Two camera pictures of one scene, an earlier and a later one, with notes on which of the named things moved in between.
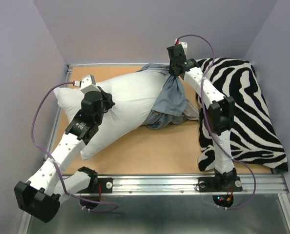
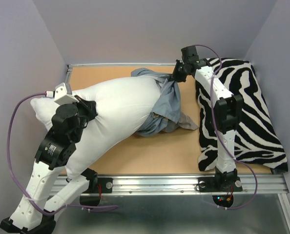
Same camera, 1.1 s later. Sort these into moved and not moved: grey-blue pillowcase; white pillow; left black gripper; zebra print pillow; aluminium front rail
Moved: grey-blue pillowcase; white pillow; left black gripper
Not moved: aluminium front rail; zebra print pillow
